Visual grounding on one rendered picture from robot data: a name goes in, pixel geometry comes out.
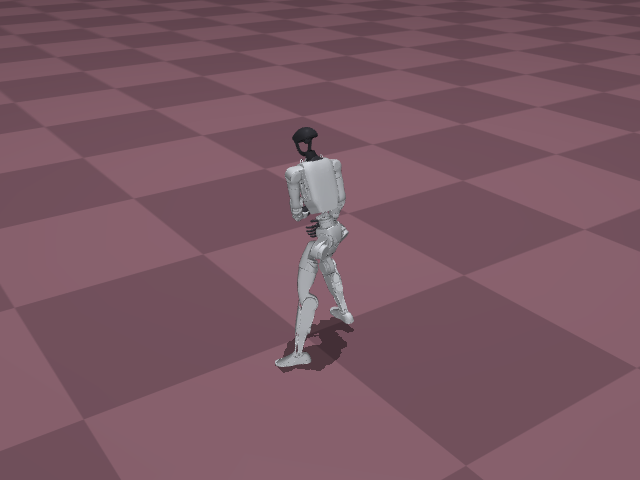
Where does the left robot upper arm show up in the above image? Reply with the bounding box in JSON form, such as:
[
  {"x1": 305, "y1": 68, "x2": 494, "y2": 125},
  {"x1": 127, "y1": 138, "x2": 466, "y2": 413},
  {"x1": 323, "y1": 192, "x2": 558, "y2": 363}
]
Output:
[{"x1": 285, "y1": 165, "x2": 304, "y2": 209}]

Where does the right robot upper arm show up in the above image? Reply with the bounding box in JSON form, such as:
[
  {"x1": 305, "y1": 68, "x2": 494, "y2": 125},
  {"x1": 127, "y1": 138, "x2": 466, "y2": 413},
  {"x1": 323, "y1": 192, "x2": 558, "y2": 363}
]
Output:
[{"x1": 330, "y1": 159, "x2": 346, "y2": 203}]

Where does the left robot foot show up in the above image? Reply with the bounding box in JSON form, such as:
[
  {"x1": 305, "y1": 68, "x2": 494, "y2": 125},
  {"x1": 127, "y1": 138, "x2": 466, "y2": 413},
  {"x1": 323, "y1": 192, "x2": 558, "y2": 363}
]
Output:
[{"x1": 275, "y1": 352, "x2": 311, "y2": 367}]

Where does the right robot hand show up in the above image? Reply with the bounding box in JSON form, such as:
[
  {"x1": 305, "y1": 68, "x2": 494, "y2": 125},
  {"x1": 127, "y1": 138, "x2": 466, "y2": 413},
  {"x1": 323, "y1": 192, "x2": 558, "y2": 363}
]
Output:
[{"x1": 306, "y1": 220, "x2": 335, "y2": 238}]

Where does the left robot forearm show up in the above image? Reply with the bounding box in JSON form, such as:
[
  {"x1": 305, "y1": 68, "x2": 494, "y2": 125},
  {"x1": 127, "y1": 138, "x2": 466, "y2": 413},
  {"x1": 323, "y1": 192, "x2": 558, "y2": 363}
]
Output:
[{"x1": 290, "y1": 198, "x2": 309, "y2": 222}]

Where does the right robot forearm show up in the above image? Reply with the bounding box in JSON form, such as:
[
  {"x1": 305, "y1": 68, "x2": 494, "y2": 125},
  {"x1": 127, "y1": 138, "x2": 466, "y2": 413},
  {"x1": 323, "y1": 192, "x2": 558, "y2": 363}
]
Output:
[{"x1": 328, "y1": 200, "x2": 345, "y2": 221}]

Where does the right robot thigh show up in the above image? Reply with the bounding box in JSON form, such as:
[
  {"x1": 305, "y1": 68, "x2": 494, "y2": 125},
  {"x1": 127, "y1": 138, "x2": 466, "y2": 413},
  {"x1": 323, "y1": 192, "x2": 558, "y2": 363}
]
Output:
[{"x1": 319, "y1": 223, "x2": 349, "y2": 274}]

